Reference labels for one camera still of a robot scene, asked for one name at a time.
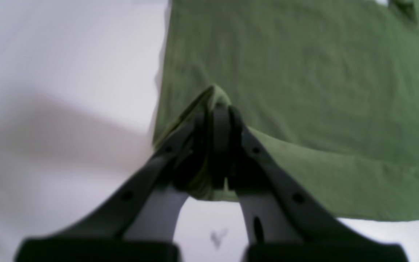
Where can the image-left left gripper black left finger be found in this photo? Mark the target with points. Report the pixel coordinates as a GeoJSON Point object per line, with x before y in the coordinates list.
{"type": "Point", "coordinates": [136, 223]}

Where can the olive green T-shirt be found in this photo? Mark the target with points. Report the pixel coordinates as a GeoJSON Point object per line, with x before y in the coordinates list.
{"type": "Point", "coordinates": [329, 87]}

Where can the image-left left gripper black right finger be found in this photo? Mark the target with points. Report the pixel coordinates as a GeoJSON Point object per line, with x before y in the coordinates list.
{"type": "Point", "coordinates": [284, 223]}

